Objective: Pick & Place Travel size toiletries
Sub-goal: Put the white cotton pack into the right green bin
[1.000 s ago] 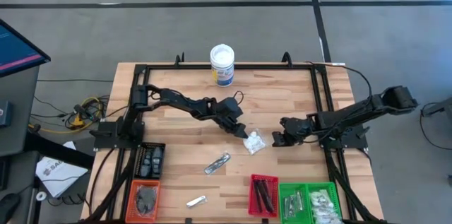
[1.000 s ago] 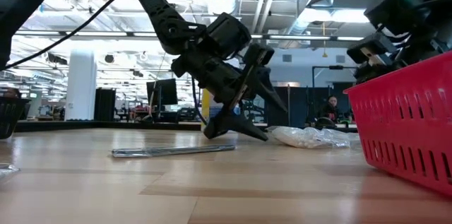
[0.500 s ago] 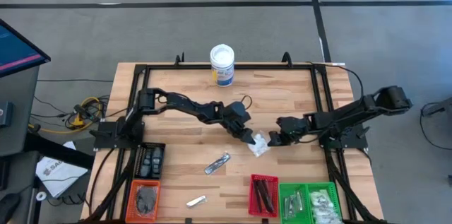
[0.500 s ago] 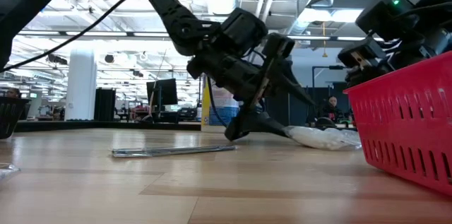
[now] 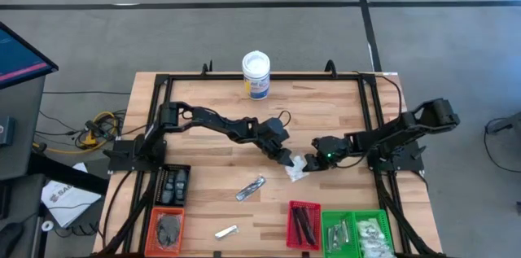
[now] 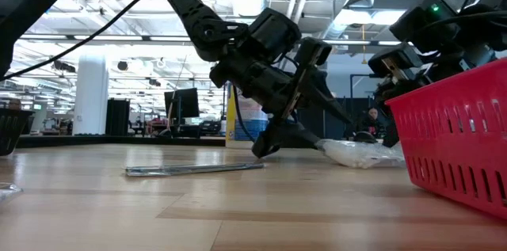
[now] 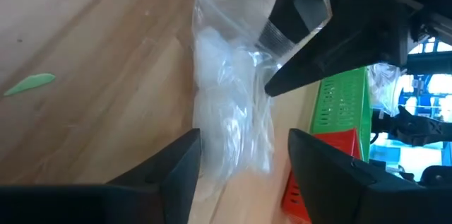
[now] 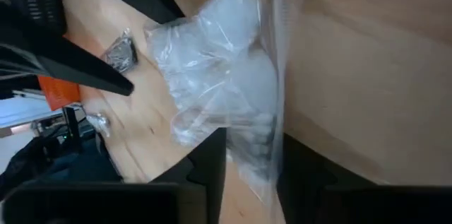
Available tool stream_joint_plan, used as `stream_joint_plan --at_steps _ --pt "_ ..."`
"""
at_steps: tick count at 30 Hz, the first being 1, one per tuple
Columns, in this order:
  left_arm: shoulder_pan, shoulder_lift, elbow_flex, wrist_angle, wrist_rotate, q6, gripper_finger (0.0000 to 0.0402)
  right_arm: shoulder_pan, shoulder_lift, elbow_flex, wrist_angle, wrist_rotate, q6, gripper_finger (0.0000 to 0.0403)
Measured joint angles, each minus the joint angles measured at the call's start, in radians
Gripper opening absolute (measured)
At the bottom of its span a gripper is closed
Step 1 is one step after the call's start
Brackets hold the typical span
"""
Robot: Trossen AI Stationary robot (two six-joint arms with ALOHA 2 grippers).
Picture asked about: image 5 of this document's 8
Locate grey side desk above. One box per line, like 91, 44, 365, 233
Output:
0, 74, 46, 181

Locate green plastic basket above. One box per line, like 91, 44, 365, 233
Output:
352, 208, 395, 258
321, 208, 357, 258

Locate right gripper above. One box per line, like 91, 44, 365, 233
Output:
303, 135, 352, 173

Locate orange plastic basket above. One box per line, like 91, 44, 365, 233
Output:
144, 207, 186, 258

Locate dark grey rounded object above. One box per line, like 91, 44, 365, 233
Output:
161, 173, 177, 204

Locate black slanted bar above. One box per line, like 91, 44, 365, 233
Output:
28, 154, 109, 196

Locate small dark box device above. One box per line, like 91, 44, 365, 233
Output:
0, 116, 15, 147

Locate black floor cable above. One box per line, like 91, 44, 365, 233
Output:
483, 117, 521, 173

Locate black table edge frame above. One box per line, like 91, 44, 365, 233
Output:
121, 71, 412, 258

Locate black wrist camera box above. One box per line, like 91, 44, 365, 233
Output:
260, 118, 289, 143

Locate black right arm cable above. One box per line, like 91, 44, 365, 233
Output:
352, 70, 404, 119

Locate grey furniture foot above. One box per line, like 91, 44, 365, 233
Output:
486, 111, 521, 135

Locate black slatted bin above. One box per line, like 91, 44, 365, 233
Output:
154, 163, 191, 208

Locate clear bag white contents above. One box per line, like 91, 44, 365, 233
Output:
284, 155, 310, 183
356, 217, 382, 235

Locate yellow floor cable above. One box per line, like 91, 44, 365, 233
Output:
32, 111, 120, 155

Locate white fluffy item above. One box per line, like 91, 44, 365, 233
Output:
361, 246, 392, 258

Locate vanity pack swabs bag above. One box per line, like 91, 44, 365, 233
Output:
357, 231, 387, 250

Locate red plastic basket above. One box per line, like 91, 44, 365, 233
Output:
286, 199, 322, 251

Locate white printed paper sheet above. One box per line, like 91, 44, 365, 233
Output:
40, 162, 103, 229

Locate black diagonal frame strut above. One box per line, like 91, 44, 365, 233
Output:
97, 172, 158, 258
374, 172, 439, 258

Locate black cable bundle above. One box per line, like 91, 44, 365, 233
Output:
34, 109, 127, 149

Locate Lysol wipes canister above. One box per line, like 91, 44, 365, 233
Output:
242, 50, 272, 101

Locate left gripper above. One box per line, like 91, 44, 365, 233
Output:
255, 117, 296, 168

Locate angled display screen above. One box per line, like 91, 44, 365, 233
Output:
0, 21, 59, 90

